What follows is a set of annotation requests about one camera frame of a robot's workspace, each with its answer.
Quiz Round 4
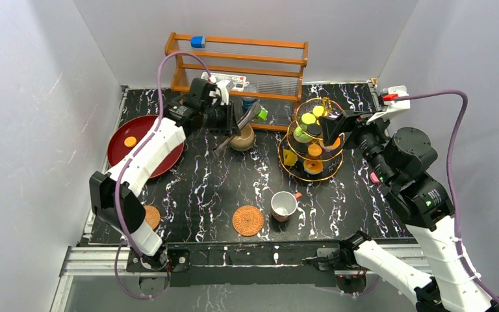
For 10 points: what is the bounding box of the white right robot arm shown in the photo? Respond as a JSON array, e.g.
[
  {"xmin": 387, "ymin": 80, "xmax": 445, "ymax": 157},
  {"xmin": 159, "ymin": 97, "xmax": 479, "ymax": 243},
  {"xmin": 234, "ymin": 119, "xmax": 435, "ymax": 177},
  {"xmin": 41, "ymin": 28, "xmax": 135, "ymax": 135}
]
[{"xmin": 319, "ymin": 111, "xmax": 499, "ymax": 311}]

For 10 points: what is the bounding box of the green frosted donut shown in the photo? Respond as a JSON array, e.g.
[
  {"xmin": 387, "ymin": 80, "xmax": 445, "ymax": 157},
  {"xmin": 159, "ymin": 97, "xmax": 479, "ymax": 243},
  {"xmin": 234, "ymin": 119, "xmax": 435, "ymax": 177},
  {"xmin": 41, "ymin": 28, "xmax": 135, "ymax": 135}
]
[{"xmin": 293, "ymin": 126, "xmax": 313, "ymax": 144}]

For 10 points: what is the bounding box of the blue white eraser block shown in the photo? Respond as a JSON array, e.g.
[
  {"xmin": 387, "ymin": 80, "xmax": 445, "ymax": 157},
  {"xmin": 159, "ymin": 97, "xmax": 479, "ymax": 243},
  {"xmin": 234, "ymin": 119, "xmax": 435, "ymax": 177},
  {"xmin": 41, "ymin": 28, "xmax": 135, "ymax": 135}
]
[{"xmin": 190, "ymin": 36, "xmax": 206, "ymax": 49}]

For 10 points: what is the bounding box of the red round tray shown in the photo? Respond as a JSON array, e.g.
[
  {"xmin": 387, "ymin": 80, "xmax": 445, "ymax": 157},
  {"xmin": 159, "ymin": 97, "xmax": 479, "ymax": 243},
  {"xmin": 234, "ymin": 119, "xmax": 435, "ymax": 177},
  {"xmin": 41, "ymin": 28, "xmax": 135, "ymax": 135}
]
[{"xmin": 107, "ymin": 115, "xmax": 184, "ymax": 179}]

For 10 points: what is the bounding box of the orange round cookie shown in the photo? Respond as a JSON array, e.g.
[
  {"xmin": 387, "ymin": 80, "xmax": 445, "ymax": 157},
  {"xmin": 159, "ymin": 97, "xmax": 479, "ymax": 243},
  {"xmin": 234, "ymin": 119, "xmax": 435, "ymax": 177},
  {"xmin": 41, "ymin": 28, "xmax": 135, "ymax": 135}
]
[
  {"xmin": 312, "ymin": 105, "xmax": 325, "ymax": 119},
  {"xmin": 307, "ymin": 144, "xmax": 322, "ymax": 157}
]

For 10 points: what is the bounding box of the green triangular toy cake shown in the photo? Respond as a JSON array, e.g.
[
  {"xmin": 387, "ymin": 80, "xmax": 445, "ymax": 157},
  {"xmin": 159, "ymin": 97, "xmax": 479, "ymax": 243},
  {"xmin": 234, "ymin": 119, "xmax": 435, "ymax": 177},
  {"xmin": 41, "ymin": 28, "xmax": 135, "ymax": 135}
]
[{"xmin": 255, "ymin": 108, "xmax": 268, "ymax": 121}]

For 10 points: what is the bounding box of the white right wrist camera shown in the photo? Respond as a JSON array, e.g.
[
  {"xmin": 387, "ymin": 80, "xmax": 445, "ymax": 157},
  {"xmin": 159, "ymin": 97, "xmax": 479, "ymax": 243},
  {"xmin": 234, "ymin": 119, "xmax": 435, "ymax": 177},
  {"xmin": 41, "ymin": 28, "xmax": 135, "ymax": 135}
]
[{"xmin": 366, "ymin": 85, "xmax": 410, "ymax": 124}]

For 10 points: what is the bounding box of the left woven rattan coaster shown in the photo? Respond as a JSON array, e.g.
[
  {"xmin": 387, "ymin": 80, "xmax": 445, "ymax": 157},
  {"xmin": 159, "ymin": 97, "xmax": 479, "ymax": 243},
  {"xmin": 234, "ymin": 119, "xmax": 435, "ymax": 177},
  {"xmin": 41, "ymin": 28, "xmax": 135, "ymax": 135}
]
[{"xmin": 144, "ymin": 205, "xmax": 161, "ymax": 230}]

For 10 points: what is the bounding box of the white plastic packet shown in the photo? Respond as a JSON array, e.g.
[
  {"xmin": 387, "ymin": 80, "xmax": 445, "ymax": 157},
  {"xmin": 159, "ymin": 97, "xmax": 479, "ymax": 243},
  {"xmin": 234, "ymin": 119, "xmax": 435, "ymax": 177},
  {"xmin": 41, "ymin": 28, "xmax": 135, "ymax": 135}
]
[{"xmin": 201, "ymin": 71, "xmax": 250, "ymax": 92}]

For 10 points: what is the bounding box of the green round cookie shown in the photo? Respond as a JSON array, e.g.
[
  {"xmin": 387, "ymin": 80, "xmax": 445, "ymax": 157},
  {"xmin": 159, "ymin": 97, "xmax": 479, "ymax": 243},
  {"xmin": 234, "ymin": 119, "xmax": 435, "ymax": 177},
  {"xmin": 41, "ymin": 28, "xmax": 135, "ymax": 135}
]
[{"xmin": 301, "ymin": 112, "xmax": 316, "ymax": 125}]

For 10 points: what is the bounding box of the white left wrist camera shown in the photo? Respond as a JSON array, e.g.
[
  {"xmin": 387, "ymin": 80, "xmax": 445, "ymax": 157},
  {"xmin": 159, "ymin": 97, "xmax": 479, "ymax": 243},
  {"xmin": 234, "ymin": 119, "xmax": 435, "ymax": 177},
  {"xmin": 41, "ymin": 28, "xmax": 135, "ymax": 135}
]
[{"xmin": 209, "ymin": 75, "xmax": 234, "ymax": 107}]

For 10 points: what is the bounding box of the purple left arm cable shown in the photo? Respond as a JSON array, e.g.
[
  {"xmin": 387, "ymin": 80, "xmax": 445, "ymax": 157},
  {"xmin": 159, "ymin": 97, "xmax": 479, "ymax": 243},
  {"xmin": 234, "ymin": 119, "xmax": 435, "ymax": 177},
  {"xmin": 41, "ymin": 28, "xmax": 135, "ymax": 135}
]
[{"xmin": 114, "ymin": 51, "xmax": 214, "ymax": 301}]

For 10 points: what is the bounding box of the black round cookie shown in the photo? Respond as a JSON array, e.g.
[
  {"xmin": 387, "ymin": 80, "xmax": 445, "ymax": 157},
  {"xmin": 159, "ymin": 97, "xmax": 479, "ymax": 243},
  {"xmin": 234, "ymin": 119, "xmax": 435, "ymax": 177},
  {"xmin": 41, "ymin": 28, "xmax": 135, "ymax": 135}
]
[{"xmin": 306, "ymin": 123, "xmax": 322, "ymax": 138}]

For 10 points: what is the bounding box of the small orange macaron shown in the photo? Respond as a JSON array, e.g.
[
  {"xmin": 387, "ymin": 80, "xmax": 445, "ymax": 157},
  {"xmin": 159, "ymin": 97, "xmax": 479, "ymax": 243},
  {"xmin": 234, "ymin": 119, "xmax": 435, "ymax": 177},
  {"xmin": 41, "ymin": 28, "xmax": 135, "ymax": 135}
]
[{"xmin": 123, "ymin": 136, "xmax": 138, "ymax": 148}]

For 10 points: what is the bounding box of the orange white round cake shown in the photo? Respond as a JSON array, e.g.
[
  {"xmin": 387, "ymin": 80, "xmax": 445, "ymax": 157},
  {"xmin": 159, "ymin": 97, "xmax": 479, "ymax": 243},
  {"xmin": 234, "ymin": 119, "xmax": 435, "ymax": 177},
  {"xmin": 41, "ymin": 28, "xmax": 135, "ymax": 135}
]
[{"xmin": 303, "ymin": 160, "xmax": 324, "ymax": 175}]

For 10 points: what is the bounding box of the centre woven rattan coaster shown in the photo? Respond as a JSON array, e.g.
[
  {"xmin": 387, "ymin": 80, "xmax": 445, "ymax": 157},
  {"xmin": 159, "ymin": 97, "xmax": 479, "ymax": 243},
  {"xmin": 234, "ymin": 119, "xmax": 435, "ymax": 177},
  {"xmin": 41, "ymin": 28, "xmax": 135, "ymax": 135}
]
[{"xmin": 232, "ymin": 205, "xmax": 264, "ymax": 237}]

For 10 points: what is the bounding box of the woven rattan coaster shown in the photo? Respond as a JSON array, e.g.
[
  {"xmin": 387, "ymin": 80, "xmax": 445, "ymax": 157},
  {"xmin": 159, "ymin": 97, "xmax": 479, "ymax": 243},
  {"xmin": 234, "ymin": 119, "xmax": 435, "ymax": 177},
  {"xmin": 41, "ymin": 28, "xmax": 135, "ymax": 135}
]
[
  {"xmin": 144, "ymin": 205, "xmax": 161, "ymax": 230},
  {"xmin": 232, "ymin": 205, "xmax": 264, "ymax": 237}
]

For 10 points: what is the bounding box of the blue bottle cap jar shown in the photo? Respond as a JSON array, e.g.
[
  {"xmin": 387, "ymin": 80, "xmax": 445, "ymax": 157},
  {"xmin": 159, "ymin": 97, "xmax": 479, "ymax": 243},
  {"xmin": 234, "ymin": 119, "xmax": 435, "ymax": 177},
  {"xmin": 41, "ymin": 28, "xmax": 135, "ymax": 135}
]
[{"xmin": 242, "ymin": 97, "xmax": 258, "ymax": 111}]

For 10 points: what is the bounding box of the wooden shelf rack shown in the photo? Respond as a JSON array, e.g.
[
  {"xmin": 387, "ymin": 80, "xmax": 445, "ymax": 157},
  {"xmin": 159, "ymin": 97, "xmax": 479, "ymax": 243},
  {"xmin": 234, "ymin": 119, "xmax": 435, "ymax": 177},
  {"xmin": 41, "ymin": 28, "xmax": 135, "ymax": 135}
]
[{"xmin": 164, "ymin": 32, "xmax": 309, "ymax": 132}]

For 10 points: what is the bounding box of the small pink eraser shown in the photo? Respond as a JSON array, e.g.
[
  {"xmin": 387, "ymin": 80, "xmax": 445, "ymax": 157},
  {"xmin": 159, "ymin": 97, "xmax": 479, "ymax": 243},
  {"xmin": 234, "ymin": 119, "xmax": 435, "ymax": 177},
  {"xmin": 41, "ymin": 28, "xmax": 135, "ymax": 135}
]
[{"xmin": 369, "ymin": 172, "xmax": 381, "ymax": 184}]

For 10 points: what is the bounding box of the three-tier glass gold stand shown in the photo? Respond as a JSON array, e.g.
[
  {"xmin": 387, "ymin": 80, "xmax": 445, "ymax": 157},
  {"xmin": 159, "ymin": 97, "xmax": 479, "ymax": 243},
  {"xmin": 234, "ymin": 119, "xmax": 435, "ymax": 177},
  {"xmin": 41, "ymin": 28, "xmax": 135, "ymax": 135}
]
[{"xmin": 277, "ymin": 97, "xmax": 344, "ymax": 182}]

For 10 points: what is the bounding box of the yellow striped toy cake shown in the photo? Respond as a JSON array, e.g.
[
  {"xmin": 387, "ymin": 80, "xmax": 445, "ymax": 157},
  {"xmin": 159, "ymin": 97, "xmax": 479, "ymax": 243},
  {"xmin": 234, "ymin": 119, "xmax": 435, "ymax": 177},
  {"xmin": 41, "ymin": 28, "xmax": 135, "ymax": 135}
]
[{"xmin": 282, "ymin": 149, "xmax": 298, "ymax": 166}]

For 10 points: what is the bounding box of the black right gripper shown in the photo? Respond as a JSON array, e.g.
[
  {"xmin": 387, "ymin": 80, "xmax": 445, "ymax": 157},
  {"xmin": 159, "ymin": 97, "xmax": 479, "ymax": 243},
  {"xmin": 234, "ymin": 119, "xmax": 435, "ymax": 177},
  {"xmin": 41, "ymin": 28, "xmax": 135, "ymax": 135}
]
[{"xmin": 316, "ymin": 108, "xmax": 394, "ymax": 185}]

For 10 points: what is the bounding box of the pink floral mug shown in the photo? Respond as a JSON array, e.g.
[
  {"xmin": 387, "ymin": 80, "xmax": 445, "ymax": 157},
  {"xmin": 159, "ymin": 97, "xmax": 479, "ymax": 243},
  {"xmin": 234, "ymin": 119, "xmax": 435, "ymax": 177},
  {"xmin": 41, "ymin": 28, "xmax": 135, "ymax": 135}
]
[{"xmin": 270, "ymin": 191, "xmax": 302, "ymax": 222}]

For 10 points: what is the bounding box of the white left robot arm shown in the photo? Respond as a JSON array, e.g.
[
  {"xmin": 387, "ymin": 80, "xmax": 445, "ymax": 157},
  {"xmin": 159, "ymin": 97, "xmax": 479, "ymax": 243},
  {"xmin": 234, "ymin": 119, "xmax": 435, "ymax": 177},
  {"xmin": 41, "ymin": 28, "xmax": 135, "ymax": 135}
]
[{"xmin": 89, "ymin": 77, "xmax": 240, "ymax": 270}]

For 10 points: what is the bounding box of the beige ceramic pitcher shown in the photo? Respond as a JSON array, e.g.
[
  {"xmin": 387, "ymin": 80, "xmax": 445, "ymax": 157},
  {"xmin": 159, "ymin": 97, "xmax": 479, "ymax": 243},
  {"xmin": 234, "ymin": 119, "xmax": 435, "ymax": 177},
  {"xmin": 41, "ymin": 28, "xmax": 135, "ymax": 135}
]
[{"xmin": 229, "ymin": 124, "xmax": 255, "ymax": 151}]

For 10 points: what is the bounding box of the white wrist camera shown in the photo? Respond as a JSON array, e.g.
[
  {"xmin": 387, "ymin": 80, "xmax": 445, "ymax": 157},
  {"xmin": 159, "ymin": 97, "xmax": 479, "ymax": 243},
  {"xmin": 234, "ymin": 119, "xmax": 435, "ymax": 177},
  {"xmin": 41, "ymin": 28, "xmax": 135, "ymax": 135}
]
[
  {"xmin": 209, "ymin": 75, "xmax": 234, "ymax": 107},
  {"xmin": 366, "ymin": 85, "xmax": 410, "ymax": 124}
]

